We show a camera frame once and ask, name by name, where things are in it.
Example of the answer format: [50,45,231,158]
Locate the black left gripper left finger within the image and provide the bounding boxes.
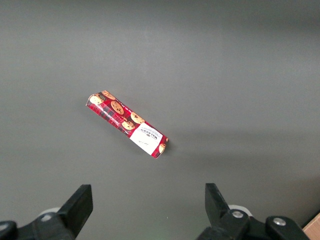
[0,184,94,240]

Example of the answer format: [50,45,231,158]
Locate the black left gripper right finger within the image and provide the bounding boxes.
[196,183,311,240]

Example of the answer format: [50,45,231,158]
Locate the red tartan cookie box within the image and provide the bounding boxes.
[85,89,169,160]

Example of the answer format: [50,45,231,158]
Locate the light brown box corner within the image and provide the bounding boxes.
[301,216,320,240]

